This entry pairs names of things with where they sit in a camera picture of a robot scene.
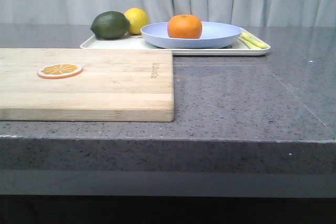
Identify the green lime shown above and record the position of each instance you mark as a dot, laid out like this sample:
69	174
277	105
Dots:
110	25

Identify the orange slice toy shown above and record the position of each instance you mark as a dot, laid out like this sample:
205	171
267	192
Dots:
60	71

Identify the yellow lemon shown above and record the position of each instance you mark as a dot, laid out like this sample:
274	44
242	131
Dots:
137	18

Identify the yellow-green stick on tray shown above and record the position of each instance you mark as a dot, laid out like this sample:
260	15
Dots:
251	39

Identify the wooden cutting board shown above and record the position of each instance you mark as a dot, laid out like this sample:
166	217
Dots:
115	85

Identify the orange fruit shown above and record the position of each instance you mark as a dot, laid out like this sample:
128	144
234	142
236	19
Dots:
185	26

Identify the light blue plate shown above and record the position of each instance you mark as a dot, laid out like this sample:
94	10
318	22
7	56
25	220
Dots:
214	35

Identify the white tray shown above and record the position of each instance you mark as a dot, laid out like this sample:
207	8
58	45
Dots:
137	42

